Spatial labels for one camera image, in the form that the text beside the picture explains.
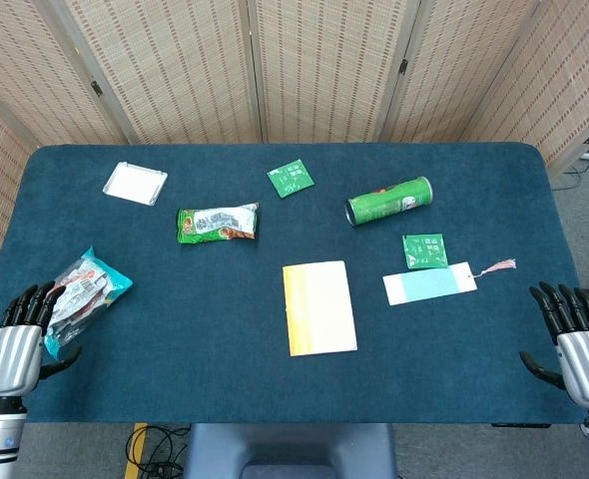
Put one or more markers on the green snack bag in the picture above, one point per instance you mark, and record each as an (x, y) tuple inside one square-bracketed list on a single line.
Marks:
[(217, 223)]

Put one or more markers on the white plastic tray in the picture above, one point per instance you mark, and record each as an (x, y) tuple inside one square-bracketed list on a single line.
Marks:
[(135, 182)]

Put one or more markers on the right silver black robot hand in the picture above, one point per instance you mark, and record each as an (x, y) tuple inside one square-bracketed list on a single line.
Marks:
[(586, 364)]

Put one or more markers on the light blue paper card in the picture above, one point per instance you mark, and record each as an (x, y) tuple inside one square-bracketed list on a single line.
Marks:
[(424, 287)]

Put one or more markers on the teal snack bag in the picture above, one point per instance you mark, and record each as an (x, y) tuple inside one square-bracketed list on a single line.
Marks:
[(87, 292)]

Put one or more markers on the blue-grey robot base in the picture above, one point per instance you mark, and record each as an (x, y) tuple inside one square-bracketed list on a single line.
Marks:
[(289, 449)]

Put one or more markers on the green tea sachet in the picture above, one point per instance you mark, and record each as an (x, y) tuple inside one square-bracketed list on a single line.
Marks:
[(290, 178), (424, 251)]

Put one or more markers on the green chips can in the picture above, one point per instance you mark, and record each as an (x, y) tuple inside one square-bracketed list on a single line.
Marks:
[(389, 202)]

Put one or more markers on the black table control panel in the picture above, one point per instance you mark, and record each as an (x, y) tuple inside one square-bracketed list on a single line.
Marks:
[(519, 425)]

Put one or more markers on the woven folding screen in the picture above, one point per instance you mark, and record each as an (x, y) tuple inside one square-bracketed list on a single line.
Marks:
[(175, 75)]

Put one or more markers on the dark blue tablecloth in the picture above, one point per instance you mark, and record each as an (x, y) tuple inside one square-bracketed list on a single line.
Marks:
[(199, 324)]

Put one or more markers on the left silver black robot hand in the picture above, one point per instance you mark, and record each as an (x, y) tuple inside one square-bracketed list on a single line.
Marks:
[(10, 359)]

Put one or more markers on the yellow cover notebook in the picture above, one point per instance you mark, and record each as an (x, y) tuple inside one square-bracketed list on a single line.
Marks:
[(319, 309)]

